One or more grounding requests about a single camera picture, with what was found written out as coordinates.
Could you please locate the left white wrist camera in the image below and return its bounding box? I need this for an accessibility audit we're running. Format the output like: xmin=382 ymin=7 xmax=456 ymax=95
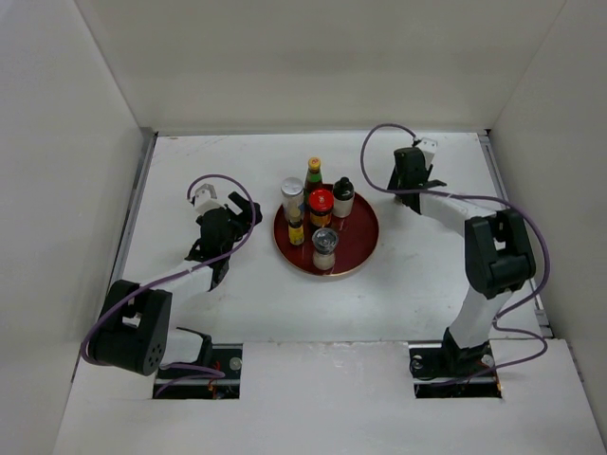
xmin=187 ymin=183 xmax=224 ymax=216

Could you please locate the aluminium table rail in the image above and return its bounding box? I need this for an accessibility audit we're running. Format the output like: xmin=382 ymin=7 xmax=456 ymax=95
xmin=479 ymin=130 xmax=551 ymax=319
xmin=106 ymin=127 xmax=157 ymax=290

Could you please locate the grey-cap white shaker bottle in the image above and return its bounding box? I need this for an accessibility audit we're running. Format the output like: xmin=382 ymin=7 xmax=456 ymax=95
xmin=311 ymin=227 xmax=339 ymax=271

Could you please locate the green red sauce bottle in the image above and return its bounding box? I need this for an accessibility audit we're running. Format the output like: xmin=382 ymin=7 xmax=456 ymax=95
xmin=303 ymin=156 xmax=323 ymax=201

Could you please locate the silver-lid white spice jar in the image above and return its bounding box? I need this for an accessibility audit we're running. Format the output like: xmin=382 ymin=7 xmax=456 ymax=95
xmin=281 ymin=177 xmax=305 ymax=219

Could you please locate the right aluminium table rail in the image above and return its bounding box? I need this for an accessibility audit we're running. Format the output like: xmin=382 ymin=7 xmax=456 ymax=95
xmin=479 ymin=130 xmax=551 ymax=319

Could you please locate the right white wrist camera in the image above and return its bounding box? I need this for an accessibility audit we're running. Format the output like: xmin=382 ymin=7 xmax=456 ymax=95
xmin=414 ymin=137 xmax=438 ymax=167

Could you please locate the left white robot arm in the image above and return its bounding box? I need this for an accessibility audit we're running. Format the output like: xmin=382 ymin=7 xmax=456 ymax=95
xmin=81 ymin=185 xmax=263 ymax=378

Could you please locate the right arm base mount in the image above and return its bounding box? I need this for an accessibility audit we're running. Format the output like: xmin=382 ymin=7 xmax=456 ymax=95
xmin=409 ymin=342 xmax=502 ymax=399

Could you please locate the black-cap white shaker bottle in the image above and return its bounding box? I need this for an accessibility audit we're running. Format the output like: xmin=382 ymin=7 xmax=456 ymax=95
xmin=332 ymin=176 xmax=356 ymax=218

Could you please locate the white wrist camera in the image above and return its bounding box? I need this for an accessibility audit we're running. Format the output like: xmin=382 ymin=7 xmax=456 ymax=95
xmin=187 ymin=183 xmax=224 ymax=216
xmin=414 ymin=137 xmax=438 ymax=167

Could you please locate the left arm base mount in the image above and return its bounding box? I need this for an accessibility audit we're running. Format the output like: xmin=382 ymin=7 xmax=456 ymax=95
xmin=152 ymin=327 xmax=244 ymax=401

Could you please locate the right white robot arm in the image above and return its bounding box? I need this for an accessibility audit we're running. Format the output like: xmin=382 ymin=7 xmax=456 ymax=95
xmin=387 ymin=147 xmax=536 ymax=380

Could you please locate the red-lid dark sauce jar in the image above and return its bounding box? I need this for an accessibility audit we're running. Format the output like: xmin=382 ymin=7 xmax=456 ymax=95
xmin=308 ymin=189 xmax=334 ymax=229

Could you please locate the small yellow-label brown bottle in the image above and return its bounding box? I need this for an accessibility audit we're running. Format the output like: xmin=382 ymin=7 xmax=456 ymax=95
xmin=287 ymin=207 xmax=304 ymax=246

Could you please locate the left aluminium table rail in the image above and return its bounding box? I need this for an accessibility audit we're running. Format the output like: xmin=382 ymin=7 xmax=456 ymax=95
xmin=106 ymin=127 xmax=157 ymax=290

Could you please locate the red round tray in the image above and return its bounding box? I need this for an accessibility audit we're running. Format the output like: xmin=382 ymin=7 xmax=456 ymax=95
xmin=272 ymin=193 xmax=379 ymax=276

